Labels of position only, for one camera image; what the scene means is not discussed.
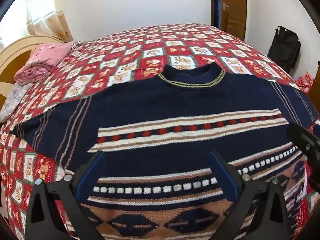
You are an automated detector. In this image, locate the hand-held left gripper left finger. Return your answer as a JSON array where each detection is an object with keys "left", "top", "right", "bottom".
[{"left": 25, "top": 151, "right": 108, "bottom": 240}]

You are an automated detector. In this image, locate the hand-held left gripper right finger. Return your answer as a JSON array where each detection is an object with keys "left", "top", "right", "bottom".
[{"left": 207, "top": 151, "right": 294, "bottom": 240}]

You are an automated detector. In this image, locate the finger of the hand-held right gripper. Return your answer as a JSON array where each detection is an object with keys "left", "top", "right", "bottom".
[{"left": 286, "top": 122, "right": 320, "bottom": 164}]

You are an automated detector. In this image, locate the navy patterned knit sweater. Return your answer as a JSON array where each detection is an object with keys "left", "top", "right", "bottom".
[{"left": 12, "top": 64, "right": 320, "bottom": 240}]

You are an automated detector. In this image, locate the red checked cloth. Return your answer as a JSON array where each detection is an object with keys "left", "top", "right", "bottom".
[{"left": 295, "top": 72, "right": 314, "bottom": 97}]

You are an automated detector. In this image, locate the brown wooden furniture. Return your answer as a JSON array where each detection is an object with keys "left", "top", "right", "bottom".
[{"left": 315, "top": 60, "right": 320, "bottom": 92}]

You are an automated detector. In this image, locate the black fabric bag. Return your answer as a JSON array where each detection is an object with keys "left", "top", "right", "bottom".
[{"left": 267, "top": 25, "right": 301, "bottom": 74}]

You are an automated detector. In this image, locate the grey floral cloth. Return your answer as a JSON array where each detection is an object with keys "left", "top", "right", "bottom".
[{"left": 0, "top": 81, "right": 33, "bottom": 123}]

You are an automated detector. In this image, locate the pink folded quilt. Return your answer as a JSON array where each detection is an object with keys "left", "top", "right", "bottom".
[{"left": 14, "top": 42, "right": 73, "bottom": 84}]

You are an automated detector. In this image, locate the grey striped pillow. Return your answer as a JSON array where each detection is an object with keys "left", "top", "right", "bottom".
[{"left": 67, "top": 40, "right": 87, "bottom": 52}]

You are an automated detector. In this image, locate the red checked printed blanket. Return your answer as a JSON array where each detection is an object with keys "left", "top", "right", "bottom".
[{"left": 0, "top": 23, "right": 316, "bottom": 240}]

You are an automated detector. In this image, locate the cream wooden headboard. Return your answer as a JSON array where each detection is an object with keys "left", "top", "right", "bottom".
[{"left": 0, "top": 35, "right": 63, "bottom": 108}]

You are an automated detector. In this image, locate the brown wooden door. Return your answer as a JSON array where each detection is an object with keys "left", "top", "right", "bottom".
[{"left": 216, "top": 0, "right": 247, "bottom": 41}]

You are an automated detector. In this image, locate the patterned beige curtain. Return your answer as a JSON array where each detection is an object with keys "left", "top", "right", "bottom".
[{"left": 0, "top": 0, "right": 73, "bottom": 48}]

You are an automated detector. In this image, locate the dark door frame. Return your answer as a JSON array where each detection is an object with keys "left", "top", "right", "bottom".
[{"left": 209, "top": 0, "right": 223, "bottom": 28}]

